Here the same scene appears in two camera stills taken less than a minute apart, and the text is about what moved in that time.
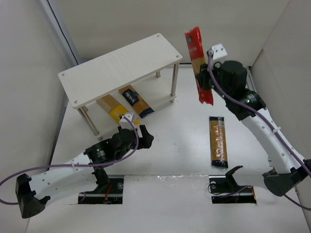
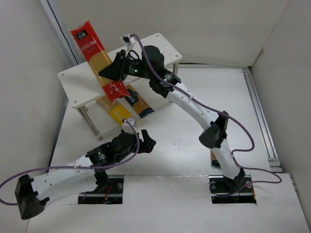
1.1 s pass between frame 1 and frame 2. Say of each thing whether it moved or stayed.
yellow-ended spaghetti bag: stayed
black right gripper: moved
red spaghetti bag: moved
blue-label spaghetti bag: stayed
